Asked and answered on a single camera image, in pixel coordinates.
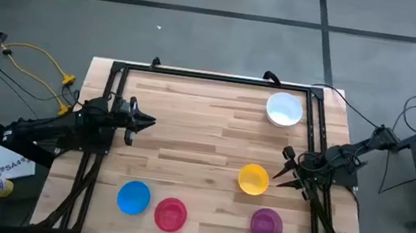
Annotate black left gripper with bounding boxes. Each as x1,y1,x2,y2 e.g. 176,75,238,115
108,94,160,149

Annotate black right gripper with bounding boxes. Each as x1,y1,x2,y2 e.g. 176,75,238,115
269,143,318,201

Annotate yellow plastic bowl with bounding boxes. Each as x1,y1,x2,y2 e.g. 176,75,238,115
235,162,272,197

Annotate purple translucent plastic bowl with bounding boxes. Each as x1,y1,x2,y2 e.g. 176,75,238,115
249,205,287,233

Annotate blue plastic bowl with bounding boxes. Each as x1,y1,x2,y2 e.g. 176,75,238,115
114,178,154,218

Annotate red translucent plastic bowl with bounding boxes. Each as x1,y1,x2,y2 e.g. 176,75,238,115
152,195,189,233

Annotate small black clamp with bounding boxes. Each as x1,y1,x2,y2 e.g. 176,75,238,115
148,55,163,70

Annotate white bowl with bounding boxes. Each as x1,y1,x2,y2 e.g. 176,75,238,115
264,90,306,130

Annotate large black clamp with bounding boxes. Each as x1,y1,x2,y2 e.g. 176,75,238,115
261,70,284,88

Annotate black diagonal bar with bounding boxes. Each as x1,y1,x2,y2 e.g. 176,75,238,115
0,134,57,170

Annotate white printed paper sheet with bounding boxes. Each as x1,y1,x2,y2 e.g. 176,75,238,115
0,145,39,183

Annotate yellow round item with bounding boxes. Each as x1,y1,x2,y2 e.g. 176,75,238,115
0,177,15,200

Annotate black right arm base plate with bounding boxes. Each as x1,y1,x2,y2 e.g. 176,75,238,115
318,146,364,191

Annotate yellow extension cable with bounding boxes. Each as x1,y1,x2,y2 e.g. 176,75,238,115
0,14,83,118

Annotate black metal table frame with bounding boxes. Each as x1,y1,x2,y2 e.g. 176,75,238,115
32,52,383,233

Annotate long black cable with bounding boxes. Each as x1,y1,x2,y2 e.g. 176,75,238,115
305,81,387,130

